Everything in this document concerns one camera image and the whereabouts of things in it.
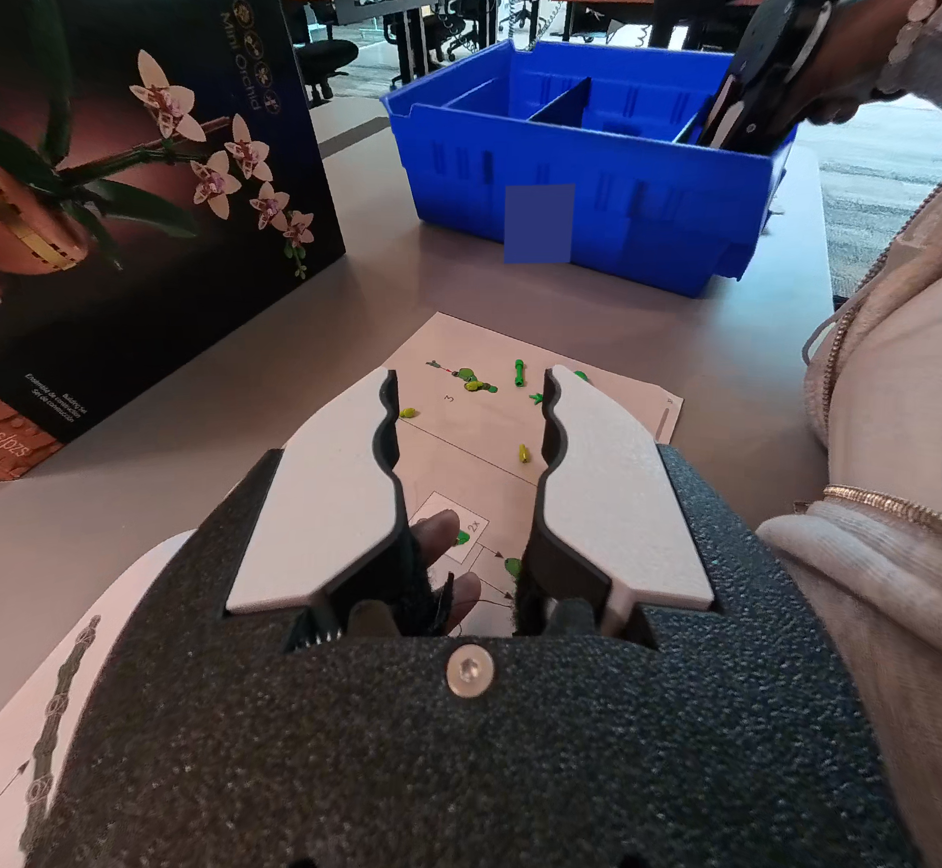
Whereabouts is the blue plastic bin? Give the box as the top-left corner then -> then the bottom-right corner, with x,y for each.
381,38 -> 799,299

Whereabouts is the dark orchid brick set box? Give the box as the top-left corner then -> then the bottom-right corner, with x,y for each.
0,0 -> 347,483

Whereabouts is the person's left hand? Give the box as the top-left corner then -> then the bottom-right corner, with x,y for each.
411,510 -> 483,637

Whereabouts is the white instruction booklet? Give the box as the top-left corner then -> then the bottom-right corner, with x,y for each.
0,311 -> 684,868

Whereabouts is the person's right hand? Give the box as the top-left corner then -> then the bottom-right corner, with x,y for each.
797,0 -> 924,126

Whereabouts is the white bead bracelet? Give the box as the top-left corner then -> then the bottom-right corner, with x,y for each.
874,0 -> 942,102

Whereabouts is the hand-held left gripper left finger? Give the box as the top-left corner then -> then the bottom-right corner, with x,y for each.
224,366 -> 411,616

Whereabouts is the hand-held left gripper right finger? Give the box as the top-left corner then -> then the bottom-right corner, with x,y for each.
519,365 -> 716,638

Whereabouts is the white jacket cord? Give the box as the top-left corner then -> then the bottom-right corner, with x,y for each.
801,305 -> 851,365

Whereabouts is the black office chair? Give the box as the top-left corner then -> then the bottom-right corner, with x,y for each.
423,0 -> 479,63
294,0 -> 360,104

